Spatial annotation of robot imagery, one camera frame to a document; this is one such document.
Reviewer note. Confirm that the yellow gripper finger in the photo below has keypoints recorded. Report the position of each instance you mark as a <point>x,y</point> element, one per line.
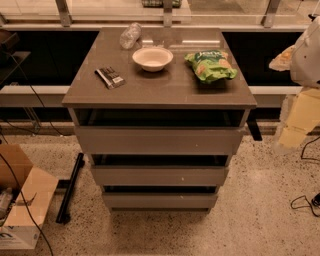
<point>299,115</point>
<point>283,60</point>

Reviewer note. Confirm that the grey top drawer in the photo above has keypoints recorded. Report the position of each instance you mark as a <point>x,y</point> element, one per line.
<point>104,140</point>

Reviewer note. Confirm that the grey drawer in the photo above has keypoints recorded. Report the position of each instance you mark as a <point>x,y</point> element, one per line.
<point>104,140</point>
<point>159,201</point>
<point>159,176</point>

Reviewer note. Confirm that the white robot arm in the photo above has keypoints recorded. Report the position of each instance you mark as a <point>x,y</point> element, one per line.
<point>305,63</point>

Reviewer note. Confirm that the grey drawer cabinet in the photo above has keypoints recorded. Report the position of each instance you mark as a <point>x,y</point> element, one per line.
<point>170,99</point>

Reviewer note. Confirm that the grey middle drawer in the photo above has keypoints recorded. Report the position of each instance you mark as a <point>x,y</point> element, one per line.
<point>159,176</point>

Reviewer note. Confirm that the grey bottom drawer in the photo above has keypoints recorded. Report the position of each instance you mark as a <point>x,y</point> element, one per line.
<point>159,201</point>

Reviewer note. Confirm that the green chip bag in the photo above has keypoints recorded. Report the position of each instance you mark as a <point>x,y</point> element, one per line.
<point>211,65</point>

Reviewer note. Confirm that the white bowl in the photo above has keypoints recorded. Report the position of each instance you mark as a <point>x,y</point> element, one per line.
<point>152,59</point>

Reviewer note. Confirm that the clear plastic bottle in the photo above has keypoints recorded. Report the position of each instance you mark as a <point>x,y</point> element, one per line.
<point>130,35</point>

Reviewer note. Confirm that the dark snack packet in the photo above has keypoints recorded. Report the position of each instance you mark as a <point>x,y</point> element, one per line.
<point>110,77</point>

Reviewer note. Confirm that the black metal bar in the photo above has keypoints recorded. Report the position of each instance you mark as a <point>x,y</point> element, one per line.
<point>68,185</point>

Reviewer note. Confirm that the cardboard box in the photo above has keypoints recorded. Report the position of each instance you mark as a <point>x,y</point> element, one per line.
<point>32,189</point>

